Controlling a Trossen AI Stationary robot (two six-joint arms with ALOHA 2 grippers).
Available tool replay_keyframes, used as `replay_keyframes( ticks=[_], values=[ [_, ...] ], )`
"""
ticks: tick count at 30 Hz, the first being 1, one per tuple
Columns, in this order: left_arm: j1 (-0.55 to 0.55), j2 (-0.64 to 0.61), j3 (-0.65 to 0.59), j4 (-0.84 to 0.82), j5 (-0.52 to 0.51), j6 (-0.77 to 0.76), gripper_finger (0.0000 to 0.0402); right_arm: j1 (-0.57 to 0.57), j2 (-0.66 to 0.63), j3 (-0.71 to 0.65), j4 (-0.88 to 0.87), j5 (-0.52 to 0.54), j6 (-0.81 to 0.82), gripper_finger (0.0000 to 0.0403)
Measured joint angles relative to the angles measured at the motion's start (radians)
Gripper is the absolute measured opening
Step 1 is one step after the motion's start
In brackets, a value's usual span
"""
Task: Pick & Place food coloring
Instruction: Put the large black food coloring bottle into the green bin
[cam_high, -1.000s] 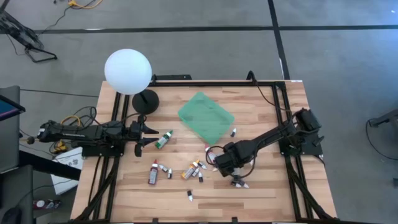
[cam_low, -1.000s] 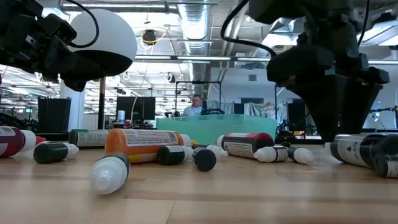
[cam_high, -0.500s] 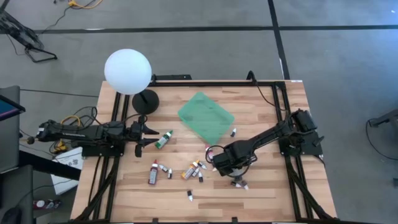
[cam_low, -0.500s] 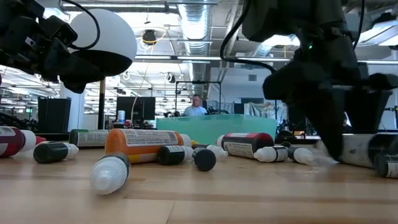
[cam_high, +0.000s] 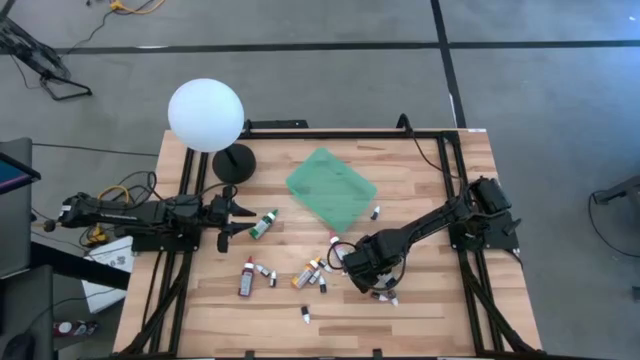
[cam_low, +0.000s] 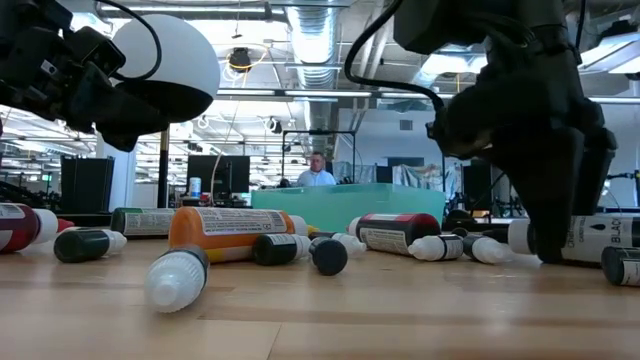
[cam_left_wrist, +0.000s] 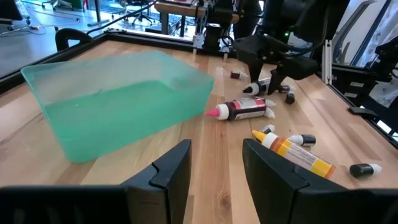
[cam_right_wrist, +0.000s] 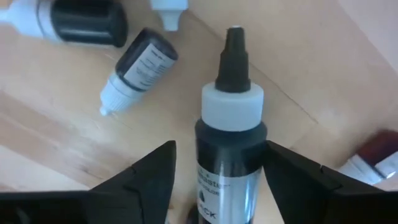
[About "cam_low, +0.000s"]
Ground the large black-capped food coloring bottle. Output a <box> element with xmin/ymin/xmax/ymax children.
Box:
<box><xmin>479</xmin><ymin>214</ymin><xmax>640</xmax><ymax>265</ymax></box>

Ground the white globe table lamp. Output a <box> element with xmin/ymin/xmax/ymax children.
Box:
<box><xmin>110</xmin><ymin>13</ymin><xmax>222</xmax><ymax>211</ymax></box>

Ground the black aluminium table frame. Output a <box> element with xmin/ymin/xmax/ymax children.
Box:
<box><xmin>57</xmin><ymin>213</ymin><xmax>531</xmax><ymax>236</ymax></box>

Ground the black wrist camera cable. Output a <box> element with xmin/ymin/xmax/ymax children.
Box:
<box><xmin>95</xmin><ymin>0</ymin><xmax>165</xmax><ymax>81</ymax></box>
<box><xmin>343</xmin><ymin>0</ymin><xmax>446</xmax><ymax>112</ymax></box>

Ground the black ceiling device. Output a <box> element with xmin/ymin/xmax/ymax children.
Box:
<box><xmin>228</xmin><ymin>47</ymin><xmax>253</xmax><ymax>74</ymax></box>

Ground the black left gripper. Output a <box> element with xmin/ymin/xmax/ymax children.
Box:
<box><xmin>22</xmin><ymin>0</ymin><xmax>169</xmax><ymax>153</ymax></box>

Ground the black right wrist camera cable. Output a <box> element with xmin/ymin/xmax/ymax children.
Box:
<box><xmin>343</xmin><ymin>0</ymin><xmax>446</xmax><ymax>112</ymax></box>

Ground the patterned cloth cover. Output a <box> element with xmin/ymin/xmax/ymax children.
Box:
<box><xmin>392</xmin><ymin>163</ymin><xmax>446</xmax><ymax>191</ymax></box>

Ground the silver ceiling air duct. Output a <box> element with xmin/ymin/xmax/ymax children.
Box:
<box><xmin>287</xmin><ymin>0</ymin><xmax>347</xmax><ymax>161</ymax></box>

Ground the small green dye bottle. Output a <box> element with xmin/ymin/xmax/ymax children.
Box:
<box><xmin>251</xmin><ymin>233</ymin><xmax>312</xmax><ymax>267</ymax></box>

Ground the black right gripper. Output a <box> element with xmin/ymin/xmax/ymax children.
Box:
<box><xmin>464</xmin><ymin>48</ymin><xmax>618</xmax><ymax>265</ymax></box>

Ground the large dark red coloring bottle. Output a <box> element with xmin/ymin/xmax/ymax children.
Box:
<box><xmin>0</xmin><ymin>203</ymin><xmax>75</xmax><ymax>254</ymax></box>

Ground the large pink-capped food coloring bottle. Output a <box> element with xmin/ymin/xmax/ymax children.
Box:
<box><xmin>348</xmin><ymin>213</ymin><xmax>442</xmax><ymax>256</ymax></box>

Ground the person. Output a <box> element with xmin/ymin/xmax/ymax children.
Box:
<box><xmin>297</xmin><ymin>151</ymin><xmax>337</xmax><ymax>188</ymax></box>

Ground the black left wrist camera cable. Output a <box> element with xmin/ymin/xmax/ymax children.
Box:
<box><xmin>95</xmin><ymin>0</ymin><xmax>165</xmax><ymax>81</ymax></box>

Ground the large green food coloring bottle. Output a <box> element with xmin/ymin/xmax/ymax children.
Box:
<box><xmin>110</xmin><ymin>207</ymin><xmax>176</xmax><ymax>237</ymax></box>

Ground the large orange yellow-capped coloring bottle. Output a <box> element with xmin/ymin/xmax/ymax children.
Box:
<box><xmin>168</xmin><ymin>206</ymin><xmax>321</xmax><ymax>264</ymax></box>

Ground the black computer monitor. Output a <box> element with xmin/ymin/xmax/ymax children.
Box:
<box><xmin>187</xmin><ymin>155</ymin><xmax>251</xmax><ymax>201</ymax></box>

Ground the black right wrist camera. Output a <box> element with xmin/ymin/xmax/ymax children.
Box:
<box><xmin>425</xmin><ymin>95</ymin><xmax>511</xmax><ymax>162</ymax></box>

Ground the translucent green plastic tray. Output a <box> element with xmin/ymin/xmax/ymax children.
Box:
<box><xmin>251</xmin><ymin>183</ymin><xmax>446</xmax><ymax>235</ymax></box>

